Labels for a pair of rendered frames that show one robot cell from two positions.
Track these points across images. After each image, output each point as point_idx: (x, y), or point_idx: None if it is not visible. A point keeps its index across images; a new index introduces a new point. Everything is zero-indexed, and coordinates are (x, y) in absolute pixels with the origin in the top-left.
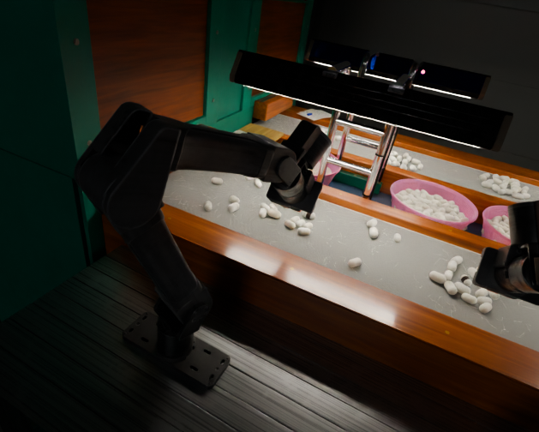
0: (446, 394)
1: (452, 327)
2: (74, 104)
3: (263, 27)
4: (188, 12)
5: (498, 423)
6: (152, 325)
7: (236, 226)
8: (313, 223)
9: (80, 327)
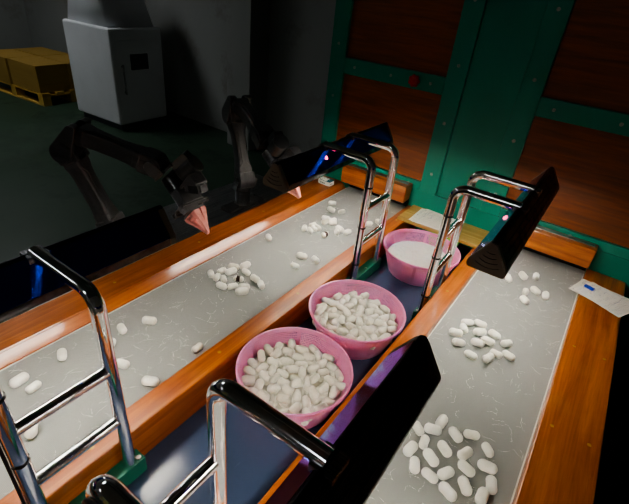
0: None
1: (201, 245)
2: (325, 120)
3: (544, 146)
4: (418, 102)
5: None
6: (255, 199)
7: (312, 210)
8: (318, 237)
9: (261, 189)
